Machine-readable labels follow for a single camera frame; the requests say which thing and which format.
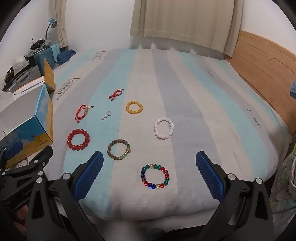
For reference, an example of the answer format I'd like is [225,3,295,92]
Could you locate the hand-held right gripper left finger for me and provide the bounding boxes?
[27,151,109,241]

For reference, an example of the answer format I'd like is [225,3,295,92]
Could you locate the floral cloth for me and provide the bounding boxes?
[269,144,296,212]

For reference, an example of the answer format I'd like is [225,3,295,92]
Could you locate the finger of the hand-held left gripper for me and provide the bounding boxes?
[0,141,24,172]
[22,146,54,184]

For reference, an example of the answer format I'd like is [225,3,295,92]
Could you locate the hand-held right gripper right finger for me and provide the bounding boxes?
[195,151,274,241]

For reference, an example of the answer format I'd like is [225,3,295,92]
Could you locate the red cord bracelet gold bead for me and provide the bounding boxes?
[109,89,123,100]

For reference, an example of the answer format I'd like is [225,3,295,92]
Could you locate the blue desk lamp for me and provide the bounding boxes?
[45,19,58,41]

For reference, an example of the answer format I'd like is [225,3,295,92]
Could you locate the wooden headboard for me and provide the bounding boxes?
[225,30,296,137]

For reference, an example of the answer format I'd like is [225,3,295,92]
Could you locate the white plastic bag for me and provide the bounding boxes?
[13,56,26,69]

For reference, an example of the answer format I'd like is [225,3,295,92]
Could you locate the tied beige curtain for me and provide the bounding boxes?
[57,0,68,50]

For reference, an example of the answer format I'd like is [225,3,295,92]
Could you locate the blue clothes pile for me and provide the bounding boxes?
[57,49,77,65]

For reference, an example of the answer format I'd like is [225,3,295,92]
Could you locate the yellow bead bracelet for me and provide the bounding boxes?
[125,100,143,114]

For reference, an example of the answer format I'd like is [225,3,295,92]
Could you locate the striped blanket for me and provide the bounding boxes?
[46,47,290,220]

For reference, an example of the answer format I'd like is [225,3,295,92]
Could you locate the black object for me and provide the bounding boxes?
[31,39,47,49]

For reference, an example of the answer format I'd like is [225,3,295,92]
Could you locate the grey suitcase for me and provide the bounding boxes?
[2,65,44,92]

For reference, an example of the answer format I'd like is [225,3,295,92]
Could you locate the teal suitcase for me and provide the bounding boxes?
[35,46,57,70]

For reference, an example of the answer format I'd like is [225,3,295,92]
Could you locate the multicolour glass bead bracelet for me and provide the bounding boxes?
[140,163,170,189]

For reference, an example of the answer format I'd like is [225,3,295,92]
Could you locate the red cord bracelet gold bar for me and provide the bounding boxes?
[75,105,94,121]

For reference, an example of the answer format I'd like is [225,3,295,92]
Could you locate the person's left hand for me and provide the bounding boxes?
[13,206,29,235]

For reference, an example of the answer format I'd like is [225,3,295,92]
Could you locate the brown wooden bead bracelet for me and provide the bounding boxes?
[107,139,132,161]

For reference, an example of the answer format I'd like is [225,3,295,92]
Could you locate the white pink bead bracelet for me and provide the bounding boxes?
[154,117,175,140]

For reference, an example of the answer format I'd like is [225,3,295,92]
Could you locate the teal towel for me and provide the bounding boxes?
[50,44,61,62]

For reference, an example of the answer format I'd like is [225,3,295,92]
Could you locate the white blue yellow cardboard box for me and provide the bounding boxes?
[0,59,56,169]

